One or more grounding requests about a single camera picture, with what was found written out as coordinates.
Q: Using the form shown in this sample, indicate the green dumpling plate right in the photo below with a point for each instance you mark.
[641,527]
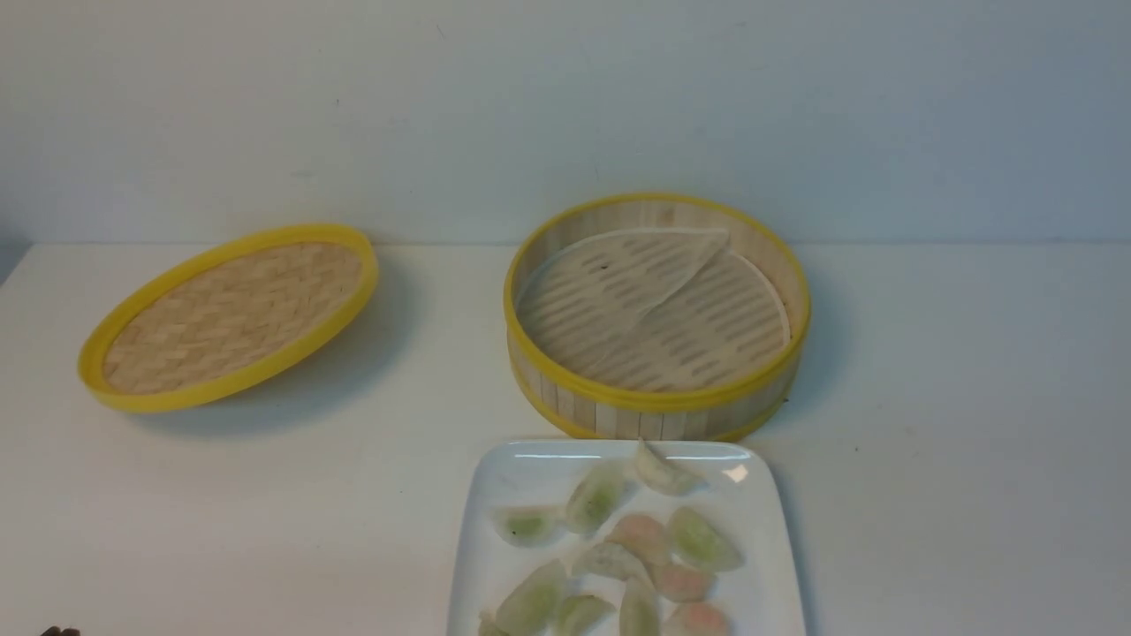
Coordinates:
[696,541]

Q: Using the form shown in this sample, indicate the white square plate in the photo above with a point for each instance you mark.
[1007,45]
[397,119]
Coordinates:
[739,496]

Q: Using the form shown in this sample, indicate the green dumpling plate upper middle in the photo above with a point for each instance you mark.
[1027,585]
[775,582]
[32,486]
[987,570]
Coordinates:
[604,489]

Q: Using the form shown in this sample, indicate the yellow rimmed bamboo steamer basket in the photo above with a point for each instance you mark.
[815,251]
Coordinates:
[655,316]

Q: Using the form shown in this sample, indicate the pink dumpling plate centre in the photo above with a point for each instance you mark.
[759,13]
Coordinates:
[644,537]

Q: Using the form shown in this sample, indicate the green dumpling plate bottom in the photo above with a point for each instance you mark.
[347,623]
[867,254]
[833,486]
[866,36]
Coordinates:
[578,614]

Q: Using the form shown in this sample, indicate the yellow rimmed woven steamer lid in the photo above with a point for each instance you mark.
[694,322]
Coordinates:
[230,318]

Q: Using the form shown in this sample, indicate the pale white dumpling plate centre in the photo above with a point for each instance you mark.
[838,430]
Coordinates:
[610,560]

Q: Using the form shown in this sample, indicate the green dumpling plate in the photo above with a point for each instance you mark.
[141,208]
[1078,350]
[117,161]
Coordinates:
[527,526]
[528,609]
[696,541]
[604,489]
[578,614]

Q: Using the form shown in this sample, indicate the green dumpling plate lower left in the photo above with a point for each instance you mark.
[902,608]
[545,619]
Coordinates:
[528,609]

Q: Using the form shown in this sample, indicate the pink dumpling plate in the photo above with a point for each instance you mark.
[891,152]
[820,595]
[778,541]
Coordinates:
[644,537]
[680,583]
[697,618]

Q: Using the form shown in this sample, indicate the dark object at table edge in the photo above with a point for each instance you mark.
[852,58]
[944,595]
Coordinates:
[56,630]

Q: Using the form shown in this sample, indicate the pale dumpling plate top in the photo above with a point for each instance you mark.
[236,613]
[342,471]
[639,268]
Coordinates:
[661,474]

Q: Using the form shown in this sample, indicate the pink dumpling plate bottom right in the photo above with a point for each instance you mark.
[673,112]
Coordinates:
[697,618]

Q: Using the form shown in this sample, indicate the pink dumpling plate lower right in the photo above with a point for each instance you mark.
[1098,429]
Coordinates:
[680,583]

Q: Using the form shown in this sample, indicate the green dumpling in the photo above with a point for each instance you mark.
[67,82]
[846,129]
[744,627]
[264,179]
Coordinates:
[639,610]

